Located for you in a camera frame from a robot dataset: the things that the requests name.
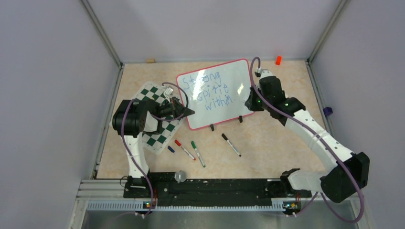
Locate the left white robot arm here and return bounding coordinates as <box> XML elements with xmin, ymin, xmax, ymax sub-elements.
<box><xmin>112</xmin><ymin>97</ymin><xmax>195</xmax><ymax>178</ymax></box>

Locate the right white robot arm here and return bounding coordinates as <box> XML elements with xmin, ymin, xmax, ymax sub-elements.
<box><xmin>245</xmin><ymin>69</ymin><xmax>370</xmax><ymax>203</ymax></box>

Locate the black marker pen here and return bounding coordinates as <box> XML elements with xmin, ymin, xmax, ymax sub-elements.
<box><xmin>222</xmin><ymin>133</ymin><xmax>242</xmax><ymax>157</ymax></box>

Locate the purple toy block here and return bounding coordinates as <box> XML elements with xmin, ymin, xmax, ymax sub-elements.
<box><xmin>323</xmin><ymin>107</ymin><xmax>333</xmax><ymax>117</ymax></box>

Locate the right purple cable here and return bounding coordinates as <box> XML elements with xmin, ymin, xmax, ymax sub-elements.
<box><xmin>249</xmin><ymin>57</ymin><xmax>365</xmax><ymax>224</ymax></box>

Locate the grey mesh ball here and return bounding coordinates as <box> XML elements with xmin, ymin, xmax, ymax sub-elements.
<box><xmin>174</xmin><ymin>170</ymin><xmax>187</xmax><ymax>183</ymax></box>

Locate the green marker pen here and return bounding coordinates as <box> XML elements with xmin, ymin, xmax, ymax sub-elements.
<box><xmin>191</xmin><ymin>141</ymin><xmax>206</xmax><ymax>168</ymax></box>

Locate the red marker pen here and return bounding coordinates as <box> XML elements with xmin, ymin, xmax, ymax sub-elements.
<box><xmin>174</xmin><ymin>140</ymin><xmax>196</xmax><ymax>161</ymax></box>

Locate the black whiteboard stand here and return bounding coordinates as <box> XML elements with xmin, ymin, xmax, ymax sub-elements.
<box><xmin>208</xmin><ymin>115</ymin><xmax>244</xmax><ymax>132</ymax></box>

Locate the green white chess mat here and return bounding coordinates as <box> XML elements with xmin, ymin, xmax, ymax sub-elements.
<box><xmin>133</xmin><ymin>81</ymin><xmax>184</xmax><ymax>155</ymax></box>

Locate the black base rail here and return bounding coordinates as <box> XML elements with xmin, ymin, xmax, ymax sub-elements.
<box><xmin>123</xmin><ymin>172</ymin><xmax>312</xmax><ymax>207</ymax></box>

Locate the purple cable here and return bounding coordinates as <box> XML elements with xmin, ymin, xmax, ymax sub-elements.
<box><xmin>249</xmin><ymin>57</ymin><xmax>365</xmax><ymax>224</ymax></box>
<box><xmin>121</xmin><ymin>82</ymin><xmax>191</xmax><ymax>217</ymax></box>

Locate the blue marker cap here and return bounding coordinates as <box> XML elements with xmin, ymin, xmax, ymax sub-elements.
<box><xmin>168</xmin><ymin>146</ymin><xmax>175</xmax><ymax>153</ymax></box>

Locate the pink framed whiteboard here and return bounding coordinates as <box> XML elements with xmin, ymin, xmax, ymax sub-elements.
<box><xmin>176</xmin><ymin>59</ymin><xmax>253</xmax><ymax>130</ymax></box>

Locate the orange toy block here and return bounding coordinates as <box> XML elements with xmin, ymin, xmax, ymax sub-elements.
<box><xmin>275</xmin><ymin>56</ymin><xmax>282</xmax><ymax>66</ymax></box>

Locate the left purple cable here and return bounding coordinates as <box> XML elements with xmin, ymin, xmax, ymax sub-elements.
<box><xmin>121</xmin><ymin>82</ymin><xmax>191</xmax><ymax>217</ymax></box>

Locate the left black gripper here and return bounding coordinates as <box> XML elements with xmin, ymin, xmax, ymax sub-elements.
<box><xmin>155</xmin><ymin>96</ymin><xmax>194</xmax><ymax>119</ymax></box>

